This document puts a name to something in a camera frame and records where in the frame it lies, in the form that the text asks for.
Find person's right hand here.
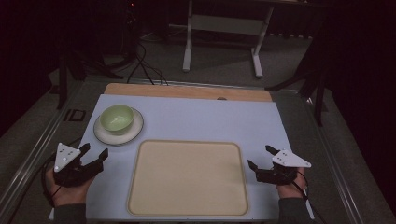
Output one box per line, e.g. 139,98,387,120
275,167,308,200

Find white plate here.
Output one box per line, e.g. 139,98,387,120
92,106,145,147

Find white metal table frame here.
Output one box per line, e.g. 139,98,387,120
182,0,275,79

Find black floor cables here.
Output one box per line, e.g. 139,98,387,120
120,0,169,87

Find light blue table mat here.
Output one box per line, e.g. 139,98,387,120
49,93,316,221

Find person's left hand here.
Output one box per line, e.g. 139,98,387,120
45,167,94,208

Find green bowl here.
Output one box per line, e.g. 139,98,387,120
99,104,135,134

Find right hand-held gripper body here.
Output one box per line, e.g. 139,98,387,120
255,148,312,187

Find black stand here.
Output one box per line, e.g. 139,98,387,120
264,46,331,127
56,50,125,110

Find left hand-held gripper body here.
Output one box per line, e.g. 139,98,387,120
52,142,105,189

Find beige tray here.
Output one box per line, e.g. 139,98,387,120
126,139,249,217

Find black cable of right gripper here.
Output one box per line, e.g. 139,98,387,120
290,167,328,224

